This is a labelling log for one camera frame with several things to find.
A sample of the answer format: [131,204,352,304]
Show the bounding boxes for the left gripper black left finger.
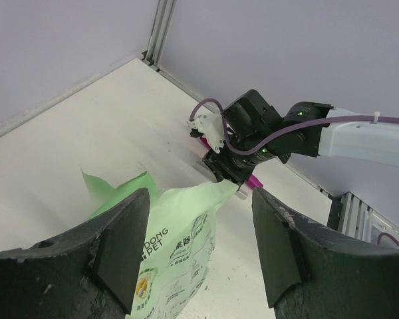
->
[0,188,150,318]

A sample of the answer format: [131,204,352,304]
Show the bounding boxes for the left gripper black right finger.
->
[252,188,399,318]

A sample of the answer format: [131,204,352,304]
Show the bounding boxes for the white plastic clip tool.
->
[235,187,249,200]

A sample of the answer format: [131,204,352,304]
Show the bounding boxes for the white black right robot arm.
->
[188,89,399,189]

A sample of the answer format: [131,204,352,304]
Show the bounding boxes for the green cat litter bag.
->
[82,171,238,318]

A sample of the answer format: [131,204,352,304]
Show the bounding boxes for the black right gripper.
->
[202,146,254,186]

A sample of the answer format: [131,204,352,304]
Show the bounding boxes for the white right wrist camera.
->
[187,114,225,154]

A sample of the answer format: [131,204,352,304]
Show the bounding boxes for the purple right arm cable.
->
[190,97,399,156]

